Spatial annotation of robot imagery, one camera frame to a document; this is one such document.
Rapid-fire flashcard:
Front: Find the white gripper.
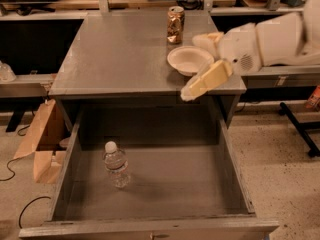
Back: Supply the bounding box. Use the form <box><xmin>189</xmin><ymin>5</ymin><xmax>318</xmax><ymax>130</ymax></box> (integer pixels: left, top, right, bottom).
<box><xmin>180</xmin><ymin>23</ymin><xmax>262</xmax><ymax>101</ymax></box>

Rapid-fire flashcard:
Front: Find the clear plastic water bottle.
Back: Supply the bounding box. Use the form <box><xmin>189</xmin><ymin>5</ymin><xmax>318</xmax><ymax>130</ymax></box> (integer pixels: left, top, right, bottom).
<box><xmin>102</xmin><ymin>141</ymin><xmax>131</xmax><ymax>189</ymax></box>

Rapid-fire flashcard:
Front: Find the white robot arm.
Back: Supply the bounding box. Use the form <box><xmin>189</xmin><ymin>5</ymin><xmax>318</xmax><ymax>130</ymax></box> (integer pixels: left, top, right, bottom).
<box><xmin>181</xmin><ymin>0</ymin><xmax>320</xmax><ymax>101</ymax></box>

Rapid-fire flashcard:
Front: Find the grey cabinet with top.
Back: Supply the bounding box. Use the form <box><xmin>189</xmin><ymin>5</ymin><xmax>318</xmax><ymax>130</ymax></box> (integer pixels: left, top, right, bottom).
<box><xmin>48</xmin><ymin>10</ymin><xmax>248</xmax><ymax>132</ymax></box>

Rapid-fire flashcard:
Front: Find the open grey top drawer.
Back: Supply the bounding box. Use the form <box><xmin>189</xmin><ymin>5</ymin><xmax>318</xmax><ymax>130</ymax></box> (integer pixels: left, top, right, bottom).
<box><xmin>19</xmin><ymin>98</ymin><xmax>278</xmax><ymax>240</ymax></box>

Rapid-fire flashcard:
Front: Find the white ceramic bowl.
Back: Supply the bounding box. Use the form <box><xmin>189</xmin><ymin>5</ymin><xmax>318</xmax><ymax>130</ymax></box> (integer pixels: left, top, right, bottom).
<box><xmin>167</xmin><ymin>46</ymin><xmax>214</xmax><ymax>76</ymax></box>

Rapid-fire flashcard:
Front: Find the gold crumpled soda can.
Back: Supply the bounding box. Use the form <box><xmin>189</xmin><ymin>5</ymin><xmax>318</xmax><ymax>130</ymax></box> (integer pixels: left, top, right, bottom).
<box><xmin>167</xmin><ymin>6</ymin><xmax>185</xmax><ymax>44</ymax></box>

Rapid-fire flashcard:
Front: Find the orange box at right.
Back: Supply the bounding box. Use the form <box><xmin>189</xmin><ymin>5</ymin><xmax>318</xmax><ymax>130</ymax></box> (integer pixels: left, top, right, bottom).
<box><xmin>306</xmin><ymin>86</ymin><xmax>320</xmax><ymax>109</ymax></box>

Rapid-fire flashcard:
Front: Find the black table leg stand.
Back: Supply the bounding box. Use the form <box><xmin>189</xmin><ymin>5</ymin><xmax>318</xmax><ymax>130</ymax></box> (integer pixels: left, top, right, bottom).
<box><xmin>279</xmin><ymin>102</ymin><xmax>320</xmax><ymax>157</ymax></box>

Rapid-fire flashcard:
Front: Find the open cardboard box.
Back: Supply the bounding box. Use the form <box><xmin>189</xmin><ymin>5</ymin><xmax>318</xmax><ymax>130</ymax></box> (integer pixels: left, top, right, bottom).
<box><xmin>14</xmin><ymin>100</ymin><xmax>66</xmax><ymax>184</ymax></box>

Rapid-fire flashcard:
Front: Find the clear plastic container at left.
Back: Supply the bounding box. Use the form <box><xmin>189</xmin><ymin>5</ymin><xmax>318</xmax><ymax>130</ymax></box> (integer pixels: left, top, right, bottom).
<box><xmin>0</xmin><ymin>61</ymin><xmax>16</xmax><ymax>82</ymax></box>

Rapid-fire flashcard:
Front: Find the black cable on floor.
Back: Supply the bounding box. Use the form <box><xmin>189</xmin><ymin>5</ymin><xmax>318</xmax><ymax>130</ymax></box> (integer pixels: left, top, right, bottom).
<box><xmin>0</xmin><ymin>123</ymin><xmax>52</xmax><ymax>230</ymax></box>

